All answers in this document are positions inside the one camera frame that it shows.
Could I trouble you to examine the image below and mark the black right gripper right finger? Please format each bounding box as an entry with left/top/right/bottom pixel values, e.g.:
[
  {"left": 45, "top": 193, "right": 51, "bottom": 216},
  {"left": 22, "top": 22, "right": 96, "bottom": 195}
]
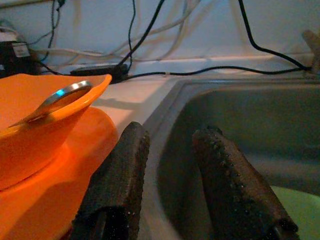
[{"left": 192, "top": 126, "right": 300, "bottom": 240}]

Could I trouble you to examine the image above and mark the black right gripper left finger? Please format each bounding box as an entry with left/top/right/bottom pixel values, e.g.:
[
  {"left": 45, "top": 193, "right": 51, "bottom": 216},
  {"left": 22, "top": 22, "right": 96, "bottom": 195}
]
[{"left": 71, "top": 121, "right": 151, "bottom": 240}]

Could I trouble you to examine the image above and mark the orange plastic plate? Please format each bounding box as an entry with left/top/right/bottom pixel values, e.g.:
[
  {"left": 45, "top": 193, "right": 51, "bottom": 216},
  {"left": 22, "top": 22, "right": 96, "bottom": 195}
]
[{"left": 0, "top": 106, "right": 120, "bottom": 240}]

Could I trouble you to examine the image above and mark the orange plastic bowl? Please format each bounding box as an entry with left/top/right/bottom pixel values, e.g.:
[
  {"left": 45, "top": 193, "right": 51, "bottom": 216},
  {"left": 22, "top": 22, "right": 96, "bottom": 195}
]
[{"left": 0, "top": 73, "right": 113, "bottom": 192}]

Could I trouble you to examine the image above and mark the light green plate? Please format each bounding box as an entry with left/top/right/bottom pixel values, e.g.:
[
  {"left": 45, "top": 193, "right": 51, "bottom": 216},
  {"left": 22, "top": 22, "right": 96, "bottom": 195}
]
[{"left": 271, "top": 184, "right": 320, "bottom": 240}]

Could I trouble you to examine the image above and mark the stainless steel sink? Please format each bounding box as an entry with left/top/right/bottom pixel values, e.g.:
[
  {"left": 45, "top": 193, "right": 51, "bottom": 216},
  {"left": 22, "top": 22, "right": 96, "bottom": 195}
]
[{"left": 139, "top": 77, "right": 320, "bottom": 240}]

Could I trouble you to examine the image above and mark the metal fork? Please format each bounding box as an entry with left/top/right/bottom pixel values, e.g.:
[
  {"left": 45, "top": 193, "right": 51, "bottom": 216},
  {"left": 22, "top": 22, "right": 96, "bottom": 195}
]
[{"left": 8, "top": 80, "right": 94, "bottom": 129}]

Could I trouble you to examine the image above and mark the small black power brick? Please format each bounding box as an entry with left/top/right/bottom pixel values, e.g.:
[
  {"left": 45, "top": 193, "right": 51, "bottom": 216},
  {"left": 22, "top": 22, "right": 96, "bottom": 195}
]
[{"left": 69, "top": 63, "right": 130, "bottom": 85}]

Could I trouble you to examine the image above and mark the large black power adapter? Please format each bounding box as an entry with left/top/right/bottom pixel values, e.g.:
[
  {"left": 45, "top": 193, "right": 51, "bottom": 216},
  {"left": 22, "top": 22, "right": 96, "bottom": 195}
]
[{"left": 0, "top": 41, "right": 34, "bottom": 79}]

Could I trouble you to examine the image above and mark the thin black power brick cable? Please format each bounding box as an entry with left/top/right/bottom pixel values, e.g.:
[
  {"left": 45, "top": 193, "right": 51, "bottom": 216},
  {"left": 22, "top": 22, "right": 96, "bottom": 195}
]
[{"left": 126, "top": 65, "right": 313, "bottom": 79}]

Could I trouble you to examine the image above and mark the white wall cable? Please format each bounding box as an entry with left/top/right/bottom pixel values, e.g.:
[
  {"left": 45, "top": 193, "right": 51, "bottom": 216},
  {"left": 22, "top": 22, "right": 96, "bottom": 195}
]
[{"left": 29, "top": 0, "right": 204, "bottom": 62}]

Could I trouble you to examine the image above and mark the thin black wall cable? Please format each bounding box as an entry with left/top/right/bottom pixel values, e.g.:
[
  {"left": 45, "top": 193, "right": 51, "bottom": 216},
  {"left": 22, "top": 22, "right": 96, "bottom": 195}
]
[{"left": 117, "top": 0, "right": 167, "bottom": 68}]

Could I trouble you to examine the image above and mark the thick black hanging cable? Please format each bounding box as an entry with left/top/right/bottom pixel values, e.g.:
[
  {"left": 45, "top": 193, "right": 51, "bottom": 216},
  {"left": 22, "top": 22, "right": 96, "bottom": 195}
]
[{"left": 237, "top": 0, "right": 312, "bottom": 72}]

